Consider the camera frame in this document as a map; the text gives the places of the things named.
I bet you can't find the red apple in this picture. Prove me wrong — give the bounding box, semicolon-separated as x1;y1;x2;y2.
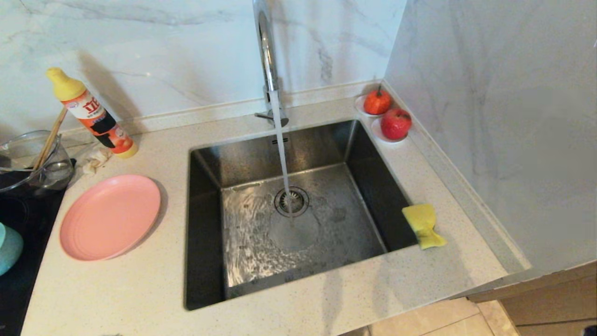
381;108;413;141

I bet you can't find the stainless steel sink basin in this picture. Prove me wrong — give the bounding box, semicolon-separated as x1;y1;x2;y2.
184;119;420;311

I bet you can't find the yellow sponge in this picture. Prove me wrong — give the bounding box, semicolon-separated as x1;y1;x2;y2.
402;203;447;251

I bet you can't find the crumpled white tissue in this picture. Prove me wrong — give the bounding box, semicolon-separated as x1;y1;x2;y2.
82;148;112;175

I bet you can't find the round metal drain strainer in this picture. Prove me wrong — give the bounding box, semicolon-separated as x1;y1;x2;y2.
274;187;309;218

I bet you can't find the teal bowl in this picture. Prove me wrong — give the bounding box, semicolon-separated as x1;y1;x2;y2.
0;223;23;277

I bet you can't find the yellow-capped orange dish soap bottle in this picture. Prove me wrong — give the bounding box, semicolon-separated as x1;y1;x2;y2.
45;67;139;159

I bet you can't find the clear glass bowl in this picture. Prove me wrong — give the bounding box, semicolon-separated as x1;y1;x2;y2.
0;130;75;193

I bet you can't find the black induction cooktop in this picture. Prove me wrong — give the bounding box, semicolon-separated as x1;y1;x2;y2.
0;159;77;336

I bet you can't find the wooden chopstick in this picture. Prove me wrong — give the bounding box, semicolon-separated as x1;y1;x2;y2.
34;107;68;171
31;106;65;171

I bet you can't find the wooden cabinet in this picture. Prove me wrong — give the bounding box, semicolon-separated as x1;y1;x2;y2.
466;262;597;336

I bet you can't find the orange persimmon fruit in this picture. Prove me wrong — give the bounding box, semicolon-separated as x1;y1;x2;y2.
363;85;392;116

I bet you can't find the pink plate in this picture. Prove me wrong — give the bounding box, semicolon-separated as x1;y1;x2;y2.
59;175;161;261

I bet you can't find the small white dish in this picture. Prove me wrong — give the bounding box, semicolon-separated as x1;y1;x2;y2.
371;118;409;143
354;95;392;118

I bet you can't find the chrome kitchen faucet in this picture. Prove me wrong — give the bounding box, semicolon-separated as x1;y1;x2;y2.
254;0;290;127

